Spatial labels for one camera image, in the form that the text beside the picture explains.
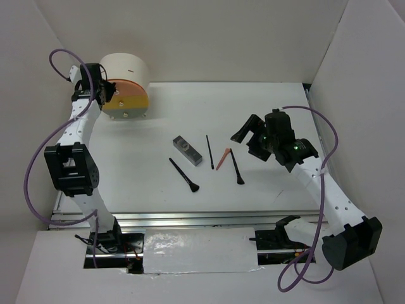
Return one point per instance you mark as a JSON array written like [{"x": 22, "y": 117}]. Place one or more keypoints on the peach top drawer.
[{"x": 127, "y": 88}]

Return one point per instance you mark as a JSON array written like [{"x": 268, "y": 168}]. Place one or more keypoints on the grey cosmetic box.
[{"x": 187, "y": 150}]

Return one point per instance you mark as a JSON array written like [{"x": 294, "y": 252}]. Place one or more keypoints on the pink makeup brush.
[{"x": 222, "y": 159}]

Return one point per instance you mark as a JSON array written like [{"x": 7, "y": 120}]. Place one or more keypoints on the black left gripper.
[{"x": 111, "y": 88}]

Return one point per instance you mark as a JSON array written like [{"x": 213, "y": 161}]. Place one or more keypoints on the aluminium rail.
[{"x": 133, "y": 221}]

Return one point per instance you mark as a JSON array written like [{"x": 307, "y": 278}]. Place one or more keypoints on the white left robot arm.
[{"x": 73, "y": 170}]

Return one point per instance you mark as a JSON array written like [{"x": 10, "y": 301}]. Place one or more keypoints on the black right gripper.
[{"x": 254, "y": 123}]

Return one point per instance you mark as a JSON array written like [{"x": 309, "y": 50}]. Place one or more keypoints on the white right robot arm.
[{"x": 353, "y": 235}]

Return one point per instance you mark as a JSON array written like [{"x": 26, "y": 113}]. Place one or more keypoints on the black fan brush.
[
  {"x": 193, "y": 187},
  {"x": 240, "y": 180}
]

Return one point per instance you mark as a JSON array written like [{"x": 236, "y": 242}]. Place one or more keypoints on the grey bottom drawer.
[{"x": 126, "y": 113}]

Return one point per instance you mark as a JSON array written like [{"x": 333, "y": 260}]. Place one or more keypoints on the yellow drawer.
[{"x": 127, "y": 103}]

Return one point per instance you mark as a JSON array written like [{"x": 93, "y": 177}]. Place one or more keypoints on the thin black eyeliner brush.
[{"x": 210, "y": 153}]

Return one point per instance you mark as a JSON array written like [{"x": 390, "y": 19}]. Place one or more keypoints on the beige round drawer organizer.
[{"x": 126, "y": 66}]

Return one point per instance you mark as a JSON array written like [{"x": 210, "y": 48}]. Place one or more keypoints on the white foam board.
[{"x": 207, "y": 250}]

